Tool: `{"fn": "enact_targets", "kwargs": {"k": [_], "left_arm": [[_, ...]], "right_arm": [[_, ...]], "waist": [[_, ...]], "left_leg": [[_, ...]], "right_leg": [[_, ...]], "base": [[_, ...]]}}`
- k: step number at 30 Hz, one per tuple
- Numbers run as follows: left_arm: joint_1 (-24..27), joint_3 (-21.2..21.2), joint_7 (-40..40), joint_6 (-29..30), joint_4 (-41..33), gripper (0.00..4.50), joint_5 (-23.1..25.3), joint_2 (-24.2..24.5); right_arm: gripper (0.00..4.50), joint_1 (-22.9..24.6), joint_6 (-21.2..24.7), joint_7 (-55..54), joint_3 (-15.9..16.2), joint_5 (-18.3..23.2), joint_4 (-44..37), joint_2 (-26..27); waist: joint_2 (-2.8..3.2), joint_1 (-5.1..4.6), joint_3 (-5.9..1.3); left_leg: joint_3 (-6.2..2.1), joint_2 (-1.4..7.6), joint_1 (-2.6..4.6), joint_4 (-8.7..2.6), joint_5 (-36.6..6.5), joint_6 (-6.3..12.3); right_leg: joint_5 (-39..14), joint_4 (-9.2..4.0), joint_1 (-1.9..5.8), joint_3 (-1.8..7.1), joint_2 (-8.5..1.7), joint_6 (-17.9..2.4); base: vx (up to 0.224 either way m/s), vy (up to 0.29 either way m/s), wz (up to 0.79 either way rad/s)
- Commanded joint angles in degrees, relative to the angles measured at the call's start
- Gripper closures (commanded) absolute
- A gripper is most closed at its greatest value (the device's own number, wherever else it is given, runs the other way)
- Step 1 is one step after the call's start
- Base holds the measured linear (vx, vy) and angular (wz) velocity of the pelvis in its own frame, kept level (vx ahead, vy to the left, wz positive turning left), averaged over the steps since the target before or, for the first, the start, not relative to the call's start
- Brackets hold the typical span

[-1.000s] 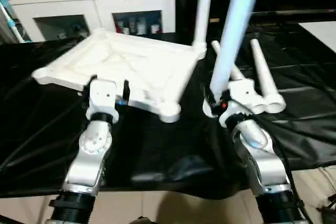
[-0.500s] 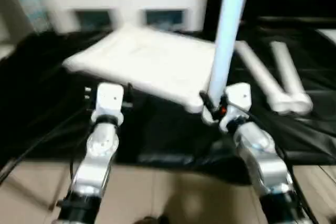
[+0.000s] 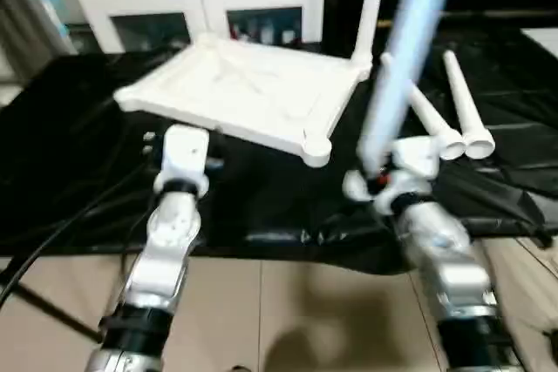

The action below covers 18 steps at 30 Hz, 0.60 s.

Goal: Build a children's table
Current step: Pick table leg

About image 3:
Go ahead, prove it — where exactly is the white plastic table leg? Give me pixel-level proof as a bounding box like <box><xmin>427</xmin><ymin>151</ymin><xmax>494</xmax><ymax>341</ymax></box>
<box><xmin>380</xmin><ymin>51</ymin><xmax>466</xmax><ymax>163</ymax></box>
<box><xmin>442</xmin><ymin>51</ymin><xmax>497</xmax><ymax>161</ymax></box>
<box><xmin>350</xmin><ymin>0</ymin><xmax>390</xmax><ymax>64</ymax></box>
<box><xmin>342</xmin><ymin>0</ymin><xmax>462</xmax><ymax>204</ymax></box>

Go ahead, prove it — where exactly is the white plastic table top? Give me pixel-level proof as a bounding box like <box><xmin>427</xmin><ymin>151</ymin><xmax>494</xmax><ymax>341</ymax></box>
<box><xmin>113</xmin><ymin>33</ymin><xmax>376</xmax><ymax>170</ymax></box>

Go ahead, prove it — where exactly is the white board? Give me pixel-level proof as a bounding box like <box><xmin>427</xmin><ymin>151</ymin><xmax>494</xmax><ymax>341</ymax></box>
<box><xmin>521</xmin><ymin>27</ymin><xmax>558</xmax><ymax>61</ymax></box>

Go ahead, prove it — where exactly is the black plastic mat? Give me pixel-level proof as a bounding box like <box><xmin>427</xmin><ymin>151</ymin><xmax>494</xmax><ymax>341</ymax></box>
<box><xmin>0</xmin><ymin>15</ymin><xmax>558</xmax><ymax>275</ymax></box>

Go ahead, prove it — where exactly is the black metal table leg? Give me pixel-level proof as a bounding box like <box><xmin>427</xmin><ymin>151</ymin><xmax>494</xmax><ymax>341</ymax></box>
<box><xmin>0</xmin><ymin>257</ymin><xmax>104</xmax><ymax>344</ymax></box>

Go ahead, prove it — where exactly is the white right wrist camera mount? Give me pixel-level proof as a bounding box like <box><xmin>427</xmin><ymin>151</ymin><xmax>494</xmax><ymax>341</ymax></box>
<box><xmin>384</xmin><ymin>135</ymin><xmax>442</xmax><ymax>202</ymax></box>

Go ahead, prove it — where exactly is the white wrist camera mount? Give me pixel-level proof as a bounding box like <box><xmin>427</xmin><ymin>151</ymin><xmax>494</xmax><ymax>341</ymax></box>
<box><xmin>384</xmin><ymin>135</ymin><xmax>442</xmax><ymax>202</ymax></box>
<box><xmin>152</xmin><ymin>123</ymin><xmax>213</xmax><ymax>199</ymax></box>

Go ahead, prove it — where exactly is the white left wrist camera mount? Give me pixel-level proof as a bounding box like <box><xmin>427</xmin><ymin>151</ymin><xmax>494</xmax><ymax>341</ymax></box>
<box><xmin>152</xmin><ymin>123</ymin><xmax>213</xmax><ymax>199</ymax></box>

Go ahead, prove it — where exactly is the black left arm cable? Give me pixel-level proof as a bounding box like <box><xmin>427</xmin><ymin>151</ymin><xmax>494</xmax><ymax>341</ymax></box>
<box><xmin>0</xmin><ymin>161</ymin><xmax>156</xmax><ymax>305</ymax></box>

